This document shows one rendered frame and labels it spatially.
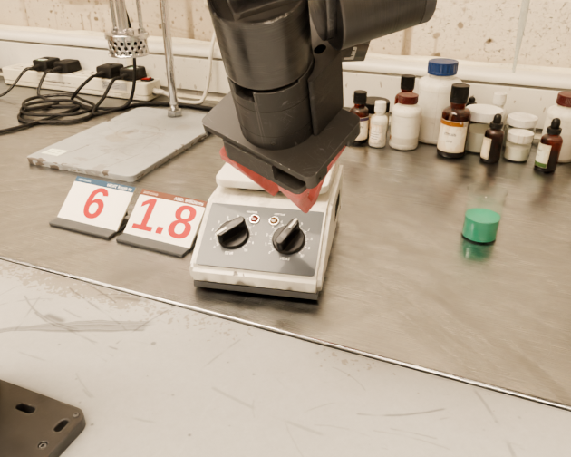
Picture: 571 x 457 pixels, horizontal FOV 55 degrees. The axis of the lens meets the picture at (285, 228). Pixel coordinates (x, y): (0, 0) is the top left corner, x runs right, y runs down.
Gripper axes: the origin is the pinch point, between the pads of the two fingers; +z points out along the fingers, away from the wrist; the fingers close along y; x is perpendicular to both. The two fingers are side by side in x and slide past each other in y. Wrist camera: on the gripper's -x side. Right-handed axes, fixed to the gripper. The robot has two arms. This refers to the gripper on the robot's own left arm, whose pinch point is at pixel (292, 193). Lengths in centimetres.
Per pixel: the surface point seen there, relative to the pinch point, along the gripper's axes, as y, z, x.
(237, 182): 8.7, 5.9, -1.2
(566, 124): -14, 26, -45
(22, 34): 99, 37, -22
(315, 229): -0.9, 7.3, -1.5
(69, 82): 79, 39, -19
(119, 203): 23.5, 12.9, 5.5
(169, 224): 15.8, 12.4, 4.5
